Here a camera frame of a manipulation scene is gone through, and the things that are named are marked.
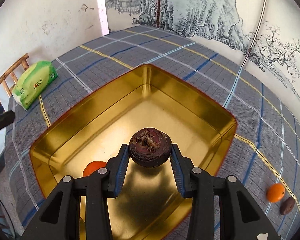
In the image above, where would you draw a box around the dark brown fruit top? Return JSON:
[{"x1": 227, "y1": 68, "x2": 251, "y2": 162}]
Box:
[{"x1": 280, "y1": 197, "x2": 295, "y2": 216}]

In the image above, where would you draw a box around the red gold toffee tin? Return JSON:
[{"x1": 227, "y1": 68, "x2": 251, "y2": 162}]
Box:
[{"x1": 30, "y1": 64, "x2": 237, "y2": 239}]

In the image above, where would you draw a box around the wooden chair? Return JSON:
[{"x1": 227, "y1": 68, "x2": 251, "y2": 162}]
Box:
[{"x1": 0, "y1": 53, "x2": 29, "y2": 106}]

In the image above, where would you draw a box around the green tissue pack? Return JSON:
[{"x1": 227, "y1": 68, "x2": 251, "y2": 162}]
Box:
[{"x1": 12, "y1": 61, "x2": 58, "y2": 110}]

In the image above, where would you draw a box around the small orange top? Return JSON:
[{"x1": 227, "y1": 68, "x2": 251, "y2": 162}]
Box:
[{"x1": 266, "y1": 183, "x2": 285, "y2": 203}]

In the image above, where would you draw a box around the dark brown fruit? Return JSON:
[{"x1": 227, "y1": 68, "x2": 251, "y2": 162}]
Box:
[
  {"x1": 280, "y1": 197, "x2": 295, "y2": 216},
  {"x1": 129, "y1": 127, "x2": 172, "y2": 168}
]

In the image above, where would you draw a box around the large orange front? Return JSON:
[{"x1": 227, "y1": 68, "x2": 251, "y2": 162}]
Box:
[{"x1": 83, "y1": 161, "x2": 107, "y2": 177}]

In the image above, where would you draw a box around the plaid grey tablecloth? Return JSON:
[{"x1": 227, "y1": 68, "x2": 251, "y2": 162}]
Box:
[{"x1": 5, "y1": 26, "x2": 300, "y2": 239}]

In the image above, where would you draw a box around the painted folding screen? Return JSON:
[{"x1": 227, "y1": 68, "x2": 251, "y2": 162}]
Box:
[{"x1": 105, "y1": 0, "x2": 300, "y2": 121}]

